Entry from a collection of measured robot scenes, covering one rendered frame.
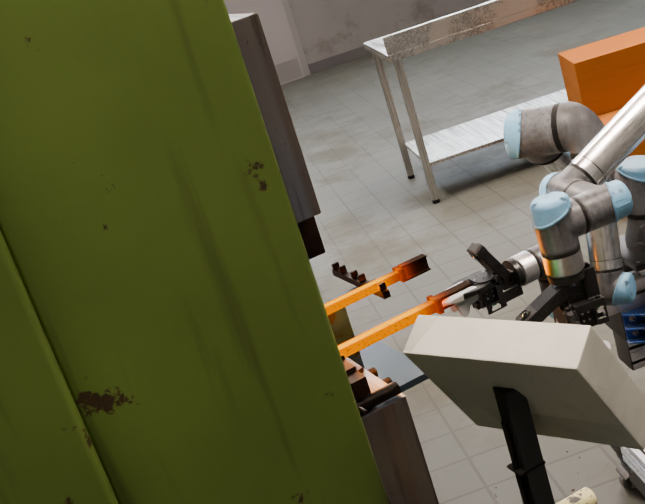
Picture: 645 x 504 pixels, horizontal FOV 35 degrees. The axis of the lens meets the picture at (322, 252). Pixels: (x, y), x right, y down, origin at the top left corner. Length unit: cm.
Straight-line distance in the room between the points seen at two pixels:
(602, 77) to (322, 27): 691
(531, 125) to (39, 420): 139
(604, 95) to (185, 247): 414
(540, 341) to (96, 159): 75
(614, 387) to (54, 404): 87
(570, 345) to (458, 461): 205
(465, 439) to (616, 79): 246
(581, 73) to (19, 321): 435
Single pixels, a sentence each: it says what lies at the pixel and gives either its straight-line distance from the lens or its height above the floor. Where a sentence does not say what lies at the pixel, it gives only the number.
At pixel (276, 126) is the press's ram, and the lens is 193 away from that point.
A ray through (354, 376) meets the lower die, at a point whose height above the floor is 98.
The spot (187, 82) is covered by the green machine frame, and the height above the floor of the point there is 173.
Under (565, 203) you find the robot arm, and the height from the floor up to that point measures 128.
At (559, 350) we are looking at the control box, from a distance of 165.
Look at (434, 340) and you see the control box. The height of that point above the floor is 118.
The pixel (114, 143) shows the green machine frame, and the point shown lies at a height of 168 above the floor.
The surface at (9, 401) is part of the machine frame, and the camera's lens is 152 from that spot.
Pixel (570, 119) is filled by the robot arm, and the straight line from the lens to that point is 242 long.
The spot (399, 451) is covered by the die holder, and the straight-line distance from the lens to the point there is 223.
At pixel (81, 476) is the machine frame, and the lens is 158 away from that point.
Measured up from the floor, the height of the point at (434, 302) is 101.
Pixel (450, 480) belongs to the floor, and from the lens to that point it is 357.
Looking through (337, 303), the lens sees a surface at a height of 94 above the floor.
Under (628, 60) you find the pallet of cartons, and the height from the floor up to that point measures 68.
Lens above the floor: 194
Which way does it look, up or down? 19 degrees down
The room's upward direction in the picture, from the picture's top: 18 degrees counter-clockwise
